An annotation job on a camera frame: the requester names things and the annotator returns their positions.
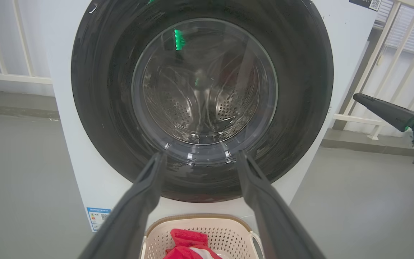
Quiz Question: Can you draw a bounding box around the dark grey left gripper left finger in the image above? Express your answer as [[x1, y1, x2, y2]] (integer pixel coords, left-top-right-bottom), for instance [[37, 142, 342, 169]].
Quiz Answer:
[[78, 151, 168, 259]]

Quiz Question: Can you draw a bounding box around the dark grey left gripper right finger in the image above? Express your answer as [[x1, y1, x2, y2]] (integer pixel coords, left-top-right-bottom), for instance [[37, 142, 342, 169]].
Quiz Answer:
[[236, 149, 327, 259]]

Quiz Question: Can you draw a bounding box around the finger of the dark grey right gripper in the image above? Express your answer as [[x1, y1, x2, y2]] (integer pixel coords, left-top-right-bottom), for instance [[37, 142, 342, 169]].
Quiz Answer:
[[353, 93, 414, 133]]

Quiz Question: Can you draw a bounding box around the red and white garment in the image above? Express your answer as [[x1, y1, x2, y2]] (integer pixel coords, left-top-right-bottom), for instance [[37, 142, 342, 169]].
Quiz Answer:
[[163, 228, 222, 259]]

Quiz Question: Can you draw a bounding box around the cream basket with brown rim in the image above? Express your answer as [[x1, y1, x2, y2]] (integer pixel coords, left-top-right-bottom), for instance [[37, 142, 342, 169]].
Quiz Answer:
[[140, 214, 265, 259]]

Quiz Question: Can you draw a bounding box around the white front-load washing machine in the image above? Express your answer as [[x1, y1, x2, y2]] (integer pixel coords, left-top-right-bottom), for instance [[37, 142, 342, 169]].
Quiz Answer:
[[45, 0, 379, 233]]

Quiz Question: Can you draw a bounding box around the blue energy label sticker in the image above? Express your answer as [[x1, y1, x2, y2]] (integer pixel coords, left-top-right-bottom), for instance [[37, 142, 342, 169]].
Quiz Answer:
[[86, 207, 111, 232]]

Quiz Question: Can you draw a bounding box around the white railing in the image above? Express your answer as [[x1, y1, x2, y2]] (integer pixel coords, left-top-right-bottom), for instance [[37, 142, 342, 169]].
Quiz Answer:
[[0, 0, 53, 85], [332, 0, 414, 141]]

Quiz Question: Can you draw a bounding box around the dark QR code sticker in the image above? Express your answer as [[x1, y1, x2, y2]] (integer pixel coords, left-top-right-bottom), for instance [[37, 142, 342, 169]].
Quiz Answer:
[[349, 0, 382, 12]]

